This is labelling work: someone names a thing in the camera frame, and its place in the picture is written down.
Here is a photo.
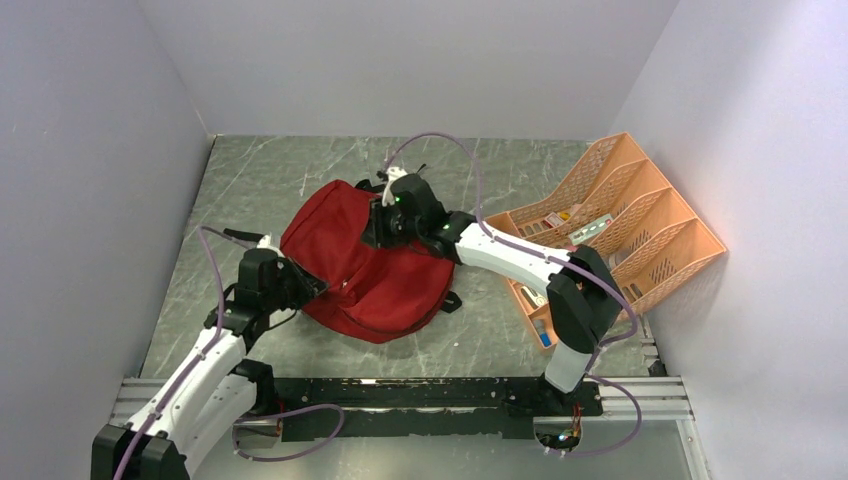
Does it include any white stapler in organizer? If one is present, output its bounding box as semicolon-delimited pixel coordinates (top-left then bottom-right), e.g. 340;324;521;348
520;286;547;310

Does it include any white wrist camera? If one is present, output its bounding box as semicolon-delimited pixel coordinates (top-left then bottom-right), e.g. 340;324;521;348
256;234;282;256
381;166;408;207

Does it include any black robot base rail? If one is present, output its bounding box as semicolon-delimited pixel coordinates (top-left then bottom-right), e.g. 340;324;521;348
275;377;694;439

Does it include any orange plastic desk organizer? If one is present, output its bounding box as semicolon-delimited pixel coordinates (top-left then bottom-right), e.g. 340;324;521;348
486;132;726;314

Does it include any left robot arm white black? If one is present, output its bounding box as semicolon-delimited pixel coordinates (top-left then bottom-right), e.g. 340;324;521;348
90;248;328;479

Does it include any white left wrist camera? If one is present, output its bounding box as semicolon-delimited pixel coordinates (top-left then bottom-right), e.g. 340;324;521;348
256;234;282;256

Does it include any blue glue stick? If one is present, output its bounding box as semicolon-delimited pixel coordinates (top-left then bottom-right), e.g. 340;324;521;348
532;319;552;348

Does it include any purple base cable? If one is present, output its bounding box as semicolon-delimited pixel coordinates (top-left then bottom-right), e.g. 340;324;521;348
230;404;346;464

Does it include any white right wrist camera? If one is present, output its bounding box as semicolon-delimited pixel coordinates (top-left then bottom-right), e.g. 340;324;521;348
381;166;408;207

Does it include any white green ruler case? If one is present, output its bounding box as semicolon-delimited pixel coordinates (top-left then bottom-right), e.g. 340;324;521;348
568;214;613;246

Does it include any red student backpack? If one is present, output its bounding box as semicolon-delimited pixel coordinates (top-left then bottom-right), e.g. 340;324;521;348
222;164;464;345

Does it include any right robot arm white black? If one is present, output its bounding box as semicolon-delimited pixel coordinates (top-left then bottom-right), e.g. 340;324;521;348
361;167;627;394

